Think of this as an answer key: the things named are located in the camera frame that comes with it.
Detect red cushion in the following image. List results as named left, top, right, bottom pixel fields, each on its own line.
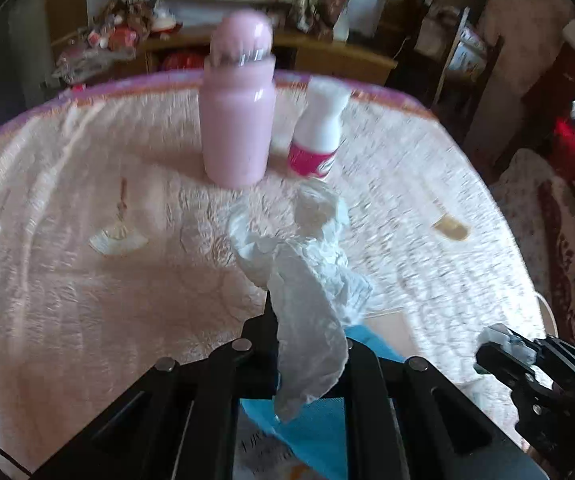
left=550, top=117, right=575, bottom=176

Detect pink quilted table cover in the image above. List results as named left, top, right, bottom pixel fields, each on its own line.
left=0, top=73, right=543, bottom=468

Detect floral covered sofa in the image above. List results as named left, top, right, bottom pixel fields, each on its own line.
left=491, top=148, right=575, bottom=344

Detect pink thermos bottle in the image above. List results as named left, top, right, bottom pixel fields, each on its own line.
left=198, top=10, right=276, bottom=190

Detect wooden chair with boxes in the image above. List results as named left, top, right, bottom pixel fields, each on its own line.
left=388, top=0, right=504, bottom=131

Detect blue wet wipes pack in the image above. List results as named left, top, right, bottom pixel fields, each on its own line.
left=238, top=323, right=407, bottom=480

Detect white tissue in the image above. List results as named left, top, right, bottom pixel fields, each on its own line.
left=226, top=180, right=373, bottom=422

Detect white pink-labelled pill bottle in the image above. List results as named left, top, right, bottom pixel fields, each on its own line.
left=287, top=76, right=351, bottom=179

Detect wooden tv cabinet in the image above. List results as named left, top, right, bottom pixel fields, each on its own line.
left=48, top=27, right=399, bottom=86

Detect white orange patterned packet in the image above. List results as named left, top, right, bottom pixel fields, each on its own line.
left=232, top=418, right=322, bottom=480

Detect plastic bags with snacks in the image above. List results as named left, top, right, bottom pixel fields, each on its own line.
left=52, top=6, right=182, bottom=87

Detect cream round trash bin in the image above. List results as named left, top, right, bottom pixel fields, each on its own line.
left=535, top=292, right=559, bottom=337

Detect black cable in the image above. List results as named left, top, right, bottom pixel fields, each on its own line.
left=0, top=439, right=34, bottom=476

